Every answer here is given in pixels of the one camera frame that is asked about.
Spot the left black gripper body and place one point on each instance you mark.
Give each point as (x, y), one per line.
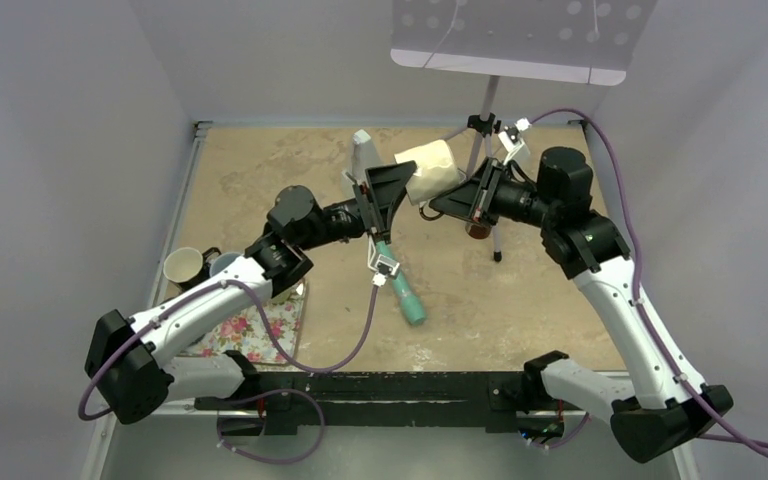
(369, 212)

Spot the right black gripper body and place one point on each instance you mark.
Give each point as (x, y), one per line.
(498, 193)

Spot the cream mug black handle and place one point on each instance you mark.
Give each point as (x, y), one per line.
(436, 172)

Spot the green mug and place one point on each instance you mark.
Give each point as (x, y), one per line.
(284, 291)

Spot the light grey footed mug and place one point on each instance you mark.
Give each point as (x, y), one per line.
(222, 262)

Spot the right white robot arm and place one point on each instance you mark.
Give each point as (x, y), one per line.
(666, 402)

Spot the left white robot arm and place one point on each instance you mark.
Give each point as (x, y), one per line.
(133, 362)

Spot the brown striped mug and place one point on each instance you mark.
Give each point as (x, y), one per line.
(478, 232)

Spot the white metronome-shaped object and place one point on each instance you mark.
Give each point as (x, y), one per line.
(362, 155)

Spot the purple tripod stand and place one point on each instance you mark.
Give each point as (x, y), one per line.
(485, 126)

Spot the teal cylindrical bottle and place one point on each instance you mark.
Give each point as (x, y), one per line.
(410, 304)

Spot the floral tray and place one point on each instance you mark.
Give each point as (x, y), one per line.
(245, 333)

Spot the perforated white panel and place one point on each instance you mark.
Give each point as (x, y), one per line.
(588, 42)

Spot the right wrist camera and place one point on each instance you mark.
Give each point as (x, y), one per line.
(513, 140)

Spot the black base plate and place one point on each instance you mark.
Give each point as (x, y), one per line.
(284, 402)

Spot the aluminium frame rail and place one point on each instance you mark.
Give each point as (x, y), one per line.
(105, 429)

